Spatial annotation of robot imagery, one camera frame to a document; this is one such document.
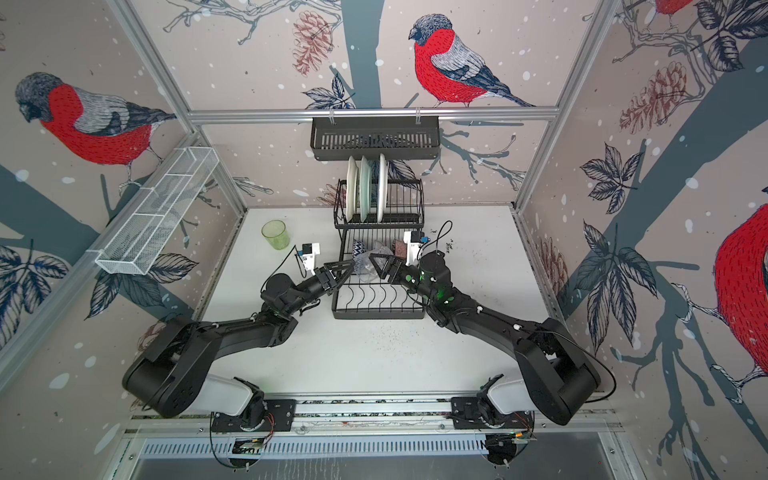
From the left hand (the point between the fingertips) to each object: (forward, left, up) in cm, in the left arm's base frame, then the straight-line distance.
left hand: (353, 268), depth 74 cm
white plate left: (+19, +1, +10) cm, 22 cm away
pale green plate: (+19, -3, +10) cm, 22 cm away
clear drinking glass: (+1, -3, -1) cm, 3 cm away
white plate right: (+17, -8, +13) cm, 22 cm away
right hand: (+4, -5, -2) cm, 7 cm away
